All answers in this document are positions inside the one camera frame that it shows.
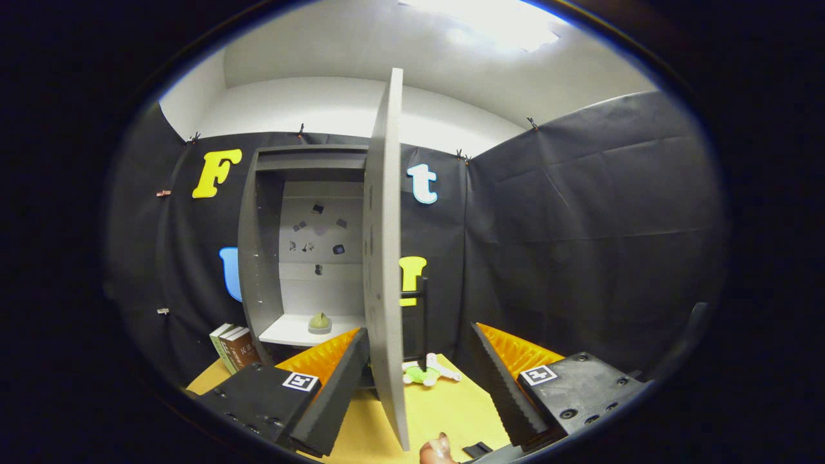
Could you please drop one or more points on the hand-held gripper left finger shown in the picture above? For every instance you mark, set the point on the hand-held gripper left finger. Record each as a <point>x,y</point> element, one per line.
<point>338,399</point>

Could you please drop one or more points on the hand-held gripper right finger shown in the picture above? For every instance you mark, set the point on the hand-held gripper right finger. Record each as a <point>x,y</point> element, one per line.
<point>503,399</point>

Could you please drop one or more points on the green ornament with grey base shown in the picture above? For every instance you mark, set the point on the green ornament with grey base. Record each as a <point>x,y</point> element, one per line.
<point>320,322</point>

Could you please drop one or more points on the beige cabinet door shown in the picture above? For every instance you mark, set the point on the beige cabinet door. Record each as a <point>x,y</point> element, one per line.
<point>387,258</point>

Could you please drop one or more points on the small black object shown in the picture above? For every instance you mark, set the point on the small black object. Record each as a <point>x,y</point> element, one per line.
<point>477,450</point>

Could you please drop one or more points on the pink rounded object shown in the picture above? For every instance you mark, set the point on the pink rounded object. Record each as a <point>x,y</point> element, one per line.
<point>437,451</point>

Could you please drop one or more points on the green plush toy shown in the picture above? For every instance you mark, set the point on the green plush toy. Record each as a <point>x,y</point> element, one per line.
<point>422,376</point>

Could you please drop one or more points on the green book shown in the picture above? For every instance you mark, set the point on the green book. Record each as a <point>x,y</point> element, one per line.
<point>222,351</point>

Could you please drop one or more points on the black backdrop cloth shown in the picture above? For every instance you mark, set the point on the black backdrop cloth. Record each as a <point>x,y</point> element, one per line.
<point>580,258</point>

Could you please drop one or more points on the grey cabinet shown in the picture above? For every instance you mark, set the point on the grey cabinet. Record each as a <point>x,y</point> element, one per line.
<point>248,258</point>

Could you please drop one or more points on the row of black spring clamps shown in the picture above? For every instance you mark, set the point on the row of black spring clamps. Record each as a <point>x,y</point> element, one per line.
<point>301,131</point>

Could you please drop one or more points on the long ceiling light panel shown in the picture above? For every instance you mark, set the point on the long ceiling light panel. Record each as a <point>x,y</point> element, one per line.
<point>496,22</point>

